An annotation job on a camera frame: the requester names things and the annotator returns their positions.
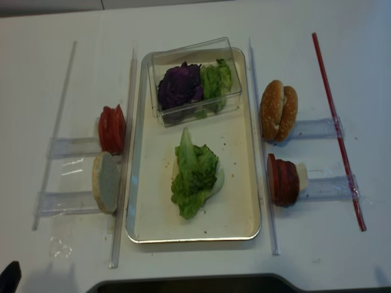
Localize clear rail left of tray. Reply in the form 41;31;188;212
109;46;137;269

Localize clear track under bread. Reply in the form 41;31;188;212
34;191;100;217

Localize metal serving tray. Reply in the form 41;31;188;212
126;49;263;244

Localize sesame bun half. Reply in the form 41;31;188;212
274;85;298;142
260;80;284;140

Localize left sesame bun half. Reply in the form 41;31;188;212
260;80;284;140

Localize white pusher behind patties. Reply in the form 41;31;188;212
296;162;309;193

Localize green lettuce in box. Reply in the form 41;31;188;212
193;59;233;119

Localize purple cabbage leaves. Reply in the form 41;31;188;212
158;62;203;110

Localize green lettuce leaf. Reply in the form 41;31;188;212
171;128;219;220

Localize bun base on tray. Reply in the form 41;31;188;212
172;160;225;199

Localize inner tomato slice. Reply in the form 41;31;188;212
111;104;126;153

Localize clear track under patties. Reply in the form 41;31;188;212
298;175;360;201

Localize dark base panel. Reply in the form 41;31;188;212
88;275;303;292

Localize clear rail far left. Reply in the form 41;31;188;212
32;40;78;231

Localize clear track under buns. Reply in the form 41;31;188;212
290;117;344;139

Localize right sesame bun half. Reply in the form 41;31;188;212
274;85;298;142

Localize red plastic rail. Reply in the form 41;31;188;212
312;32;367;232

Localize upright bread slice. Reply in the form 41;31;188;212
92;151;120;214

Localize clear plastic salad box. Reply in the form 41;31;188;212
148;37;244;127

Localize clear rail of tray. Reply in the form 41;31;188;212
109;46;137;269
248;38;280;256

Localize clear track under tomatoes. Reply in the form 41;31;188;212
46;137;101;159

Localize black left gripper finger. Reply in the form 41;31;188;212
0;261;22;293

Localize clear rail right of tray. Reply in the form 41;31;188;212
248;38;280;256

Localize stack of meat patties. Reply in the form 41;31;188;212
267;154;299;207

